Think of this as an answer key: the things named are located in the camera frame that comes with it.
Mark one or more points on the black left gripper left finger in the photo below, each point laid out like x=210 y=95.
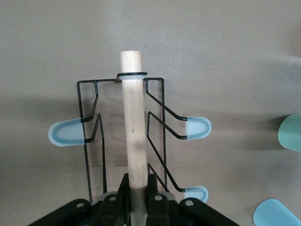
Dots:
x=110 y=212

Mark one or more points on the light blue plastic cup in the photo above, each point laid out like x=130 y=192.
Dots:
x=272 y=214

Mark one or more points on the pale green plastic cup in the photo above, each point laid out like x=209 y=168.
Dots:
x=291 y=131

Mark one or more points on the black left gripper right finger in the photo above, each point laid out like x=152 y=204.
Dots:
x=164 y=212

